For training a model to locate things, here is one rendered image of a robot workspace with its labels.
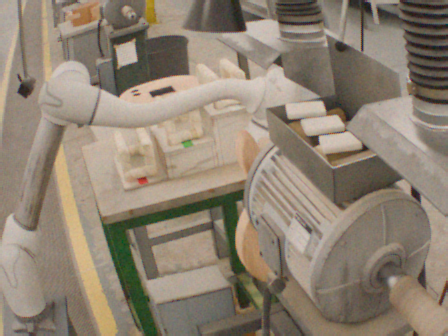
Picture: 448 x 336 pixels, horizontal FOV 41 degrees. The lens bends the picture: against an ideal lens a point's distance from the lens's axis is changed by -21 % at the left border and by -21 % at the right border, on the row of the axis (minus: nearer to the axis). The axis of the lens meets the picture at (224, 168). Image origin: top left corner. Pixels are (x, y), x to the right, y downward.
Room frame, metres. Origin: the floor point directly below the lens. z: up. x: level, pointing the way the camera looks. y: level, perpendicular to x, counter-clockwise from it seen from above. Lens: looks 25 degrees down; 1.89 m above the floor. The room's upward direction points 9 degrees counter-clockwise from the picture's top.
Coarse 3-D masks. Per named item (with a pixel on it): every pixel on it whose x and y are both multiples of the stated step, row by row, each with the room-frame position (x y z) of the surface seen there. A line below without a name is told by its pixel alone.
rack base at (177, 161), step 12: (156, 132) 2.20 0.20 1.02; (204, 132) 2.13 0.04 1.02; (156, 144) 2.15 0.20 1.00; (180, 144) 2.06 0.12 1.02; (204, 144) 2.05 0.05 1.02; (168, 156) 2.02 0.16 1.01; (180, 156) 2.03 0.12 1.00; (192, 156) 2.04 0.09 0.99; (204, 156) 2.05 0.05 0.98; (216, 156) 2.06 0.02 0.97; (168, 168) 2.02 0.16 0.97; (180, 168) 2.03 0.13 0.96; (192, 168) 2.04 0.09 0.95; (204, 168) 2.05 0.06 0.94
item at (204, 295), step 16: (192, 272) 1.18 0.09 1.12; (208, 272) 1.18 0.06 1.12; (160, 288) 1.13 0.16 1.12; (176, 288) 1.13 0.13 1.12; (192, 288) 1.12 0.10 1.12; (208, 288) 1.12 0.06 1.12; (224, 288) 1.11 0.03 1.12; (160, 304) 1.08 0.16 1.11; (176, 304) 1.09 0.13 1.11; (192, 304) 1.09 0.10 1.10; (208, 304) 1.10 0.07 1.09; (224, 304) 1.11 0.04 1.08; (160, 320) 1.08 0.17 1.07; (176, 320) 1.08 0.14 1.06; (192, 320) 1.09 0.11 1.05; (208, 320) 1.10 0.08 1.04
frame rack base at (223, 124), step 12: (204, 108) 2.13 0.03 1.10; (228, 108) 2.10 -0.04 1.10; (204, 120) 2.16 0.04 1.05; (216, 120) 2.06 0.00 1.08; (228, 120) 2.07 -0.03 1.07; (240, 120) 2.08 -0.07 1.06; (216, 132) 2.06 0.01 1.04; (228, 132) 2.07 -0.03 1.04; (216, 144) 2.06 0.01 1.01; (228, 144) 2.07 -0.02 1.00; (228, 156) 2.07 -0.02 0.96
